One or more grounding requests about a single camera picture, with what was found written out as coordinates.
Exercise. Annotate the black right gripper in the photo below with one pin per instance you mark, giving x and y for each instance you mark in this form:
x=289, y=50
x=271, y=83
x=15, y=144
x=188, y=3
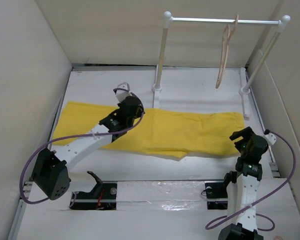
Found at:
x=242, y=132

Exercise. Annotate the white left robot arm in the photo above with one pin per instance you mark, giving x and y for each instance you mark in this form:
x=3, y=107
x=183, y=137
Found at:
x=51, y=172

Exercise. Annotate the wooden clothes hanger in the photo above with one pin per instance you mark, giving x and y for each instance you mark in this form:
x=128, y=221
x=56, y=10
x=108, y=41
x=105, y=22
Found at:
x=227, y=34

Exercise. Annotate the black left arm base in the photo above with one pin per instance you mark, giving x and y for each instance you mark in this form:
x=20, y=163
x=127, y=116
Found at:
x=102, y=197

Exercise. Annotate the yellow trousers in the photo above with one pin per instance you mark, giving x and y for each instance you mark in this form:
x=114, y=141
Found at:
x=160, y=132

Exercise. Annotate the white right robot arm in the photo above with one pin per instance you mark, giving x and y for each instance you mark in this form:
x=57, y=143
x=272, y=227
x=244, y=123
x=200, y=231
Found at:
x=242, y=186

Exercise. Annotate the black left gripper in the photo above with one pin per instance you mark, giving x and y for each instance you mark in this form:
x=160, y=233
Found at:
x=139, y=113

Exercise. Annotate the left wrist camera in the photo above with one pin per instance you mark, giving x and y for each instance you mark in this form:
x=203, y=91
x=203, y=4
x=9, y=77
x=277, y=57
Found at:
x=122, y=91

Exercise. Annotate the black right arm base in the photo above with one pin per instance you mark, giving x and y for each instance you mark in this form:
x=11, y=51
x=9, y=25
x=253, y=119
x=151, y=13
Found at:
x=215, y=191

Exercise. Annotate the white clothes rack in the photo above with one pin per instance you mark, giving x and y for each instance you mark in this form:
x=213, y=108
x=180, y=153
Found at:
x=245, y=83

